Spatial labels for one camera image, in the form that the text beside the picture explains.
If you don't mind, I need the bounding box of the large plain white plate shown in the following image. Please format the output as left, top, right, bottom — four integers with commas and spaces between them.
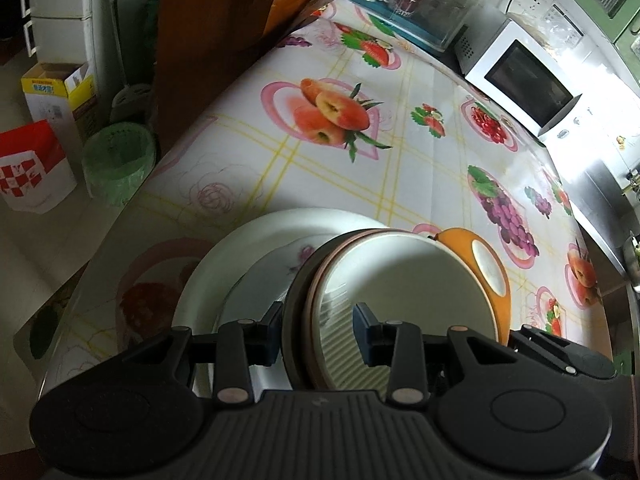
170, 207, 394, 401

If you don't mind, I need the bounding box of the pink plastic bowl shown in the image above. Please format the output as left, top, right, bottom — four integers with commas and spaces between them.
304, 228, 408, 390

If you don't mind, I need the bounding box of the pink floral white plate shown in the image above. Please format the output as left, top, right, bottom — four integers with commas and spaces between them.
215, 233, 336, 330

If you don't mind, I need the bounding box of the cream and orange bowl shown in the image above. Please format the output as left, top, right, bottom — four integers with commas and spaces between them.
311, 226, 513, 394

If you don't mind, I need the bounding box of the stainless steel bowl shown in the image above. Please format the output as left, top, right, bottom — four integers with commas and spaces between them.
281, 233, 350, 391

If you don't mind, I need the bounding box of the green kitchen cupboard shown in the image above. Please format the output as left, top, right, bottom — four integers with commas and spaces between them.
615, 11, 640, 82

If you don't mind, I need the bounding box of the steel basin with vegetables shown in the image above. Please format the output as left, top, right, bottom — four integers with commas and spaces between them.
623, 232, 640, 292

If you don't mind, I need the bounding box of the stainless steel countertop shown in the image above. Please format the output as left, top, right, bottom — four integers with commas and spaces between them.
564, 160, 639, 292

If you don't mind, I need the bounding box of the green waste basket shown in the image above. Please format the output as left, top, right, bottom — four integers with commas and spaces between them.
81, 122, 156, 207

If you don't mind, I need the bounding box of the fruit pattern tablecloth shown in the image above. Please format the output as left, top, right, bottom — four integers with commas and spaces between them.
39, 0, 612, 390

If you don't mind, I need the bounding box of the red and white box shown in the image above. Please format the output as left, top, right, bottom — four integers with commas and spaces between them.
0, 120, 77, 214

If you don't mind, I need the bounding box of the white microwave oven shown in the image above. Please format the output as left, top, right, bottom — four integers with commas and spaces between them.
454, 9, 582, 136

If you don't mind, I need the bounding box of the yellow white cardboard box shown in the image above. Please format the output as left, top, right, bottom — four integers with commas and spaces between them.
21, 63, 98, 153

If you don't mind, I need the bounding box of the wooden display cabinet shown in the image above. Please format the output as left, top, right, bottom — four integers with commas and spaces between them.
154, 0, 310, 153

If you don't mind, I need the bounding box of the white refrigerator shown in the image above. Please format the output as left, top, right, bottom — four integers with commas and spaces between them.
19, 0, 166, 106

